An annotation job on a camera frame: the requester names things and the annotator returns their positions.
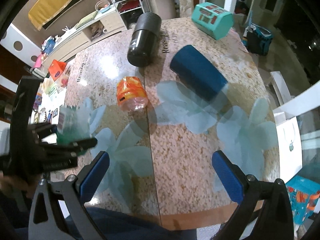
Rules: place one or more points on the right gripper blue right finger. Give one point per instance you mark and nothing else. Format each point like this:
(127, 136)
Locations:
(265, 203)

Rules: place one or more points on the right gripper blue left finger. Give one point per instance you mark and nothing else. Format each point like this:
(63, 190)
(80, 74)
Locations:
(46, 218)

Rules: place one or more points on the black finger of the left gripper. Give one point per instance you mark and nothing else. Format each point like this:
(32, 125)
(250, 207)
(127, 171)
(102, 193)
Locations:
(78, 147)

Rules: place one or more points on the clear green plastic cup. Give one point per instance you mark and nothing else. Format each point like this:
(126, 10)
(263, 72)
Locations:
(73, 125)

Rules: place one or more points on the dark blue cup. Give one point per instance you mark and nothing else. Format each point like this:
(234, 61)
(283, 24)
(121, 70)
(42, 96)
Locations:
(198, 72)

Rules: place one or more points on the person's left hand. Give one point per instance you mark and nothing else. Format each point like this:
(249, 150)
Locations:
(8, 183)

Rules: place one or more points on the teal floral box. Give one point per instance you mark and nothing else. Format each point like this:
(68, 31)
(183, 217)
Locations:
(303, 195)

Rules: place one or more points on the white box with apple logo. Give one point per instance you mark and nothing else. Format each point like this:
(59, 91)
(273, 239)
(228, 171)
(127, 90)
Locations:
(290, 147)

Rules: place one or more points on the orange yellow plastic jar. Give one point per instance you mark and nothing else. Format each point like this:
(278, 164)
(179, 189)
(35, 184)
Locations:
(131, 95)

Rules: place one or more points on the orange small box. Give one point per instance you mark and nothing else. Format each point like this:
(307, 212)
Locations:
(56, 68)

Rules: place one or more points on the black cylindrical bottle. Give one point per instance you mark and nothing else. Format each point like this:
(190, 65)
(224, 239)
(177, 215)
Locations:
(144, 39)

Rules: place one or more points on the white low cabinet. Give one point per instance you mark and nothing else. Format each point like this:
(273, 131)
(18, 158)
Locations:
(102, 26)

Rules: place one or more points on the yellow hanging cloth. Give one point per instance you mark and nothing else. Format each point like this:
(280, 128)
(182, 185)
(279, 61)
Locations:
(45, 10)

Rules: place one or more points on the dark teal bag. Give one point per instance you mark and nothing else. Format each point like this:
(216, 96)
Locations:
(258, 40)

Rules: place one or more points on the teal tissue box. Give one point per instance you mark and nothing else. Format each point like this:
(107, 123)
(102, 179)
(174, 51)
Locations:
(212, 19)

